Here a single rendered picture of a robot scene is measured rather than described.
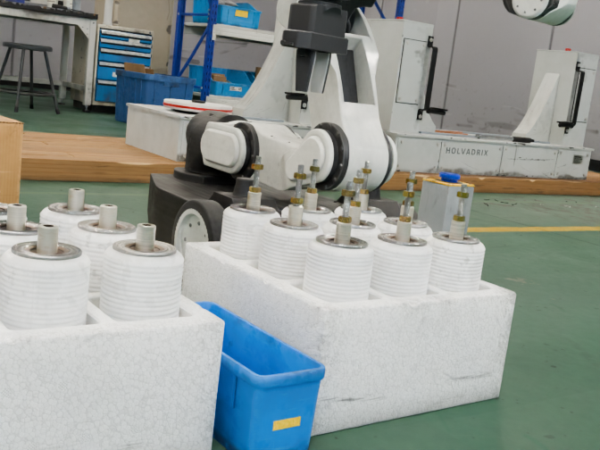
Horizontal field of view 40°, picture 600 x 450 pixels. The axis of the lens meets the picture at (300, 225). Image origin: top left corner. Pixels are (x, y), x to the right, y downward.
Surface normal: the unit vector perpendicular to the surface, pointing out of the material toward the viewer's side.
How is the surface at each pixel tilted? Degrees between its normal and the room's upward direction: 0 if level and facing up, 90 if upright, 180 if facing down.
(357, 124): 55
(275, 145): 90
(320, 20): 90
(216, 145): 90
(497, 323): 90
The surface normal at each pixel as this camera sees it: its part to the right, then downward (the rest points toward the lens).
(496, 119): -0.83, 0.00
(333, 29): 0.77, 0.21
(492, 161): 0.55, 0.22
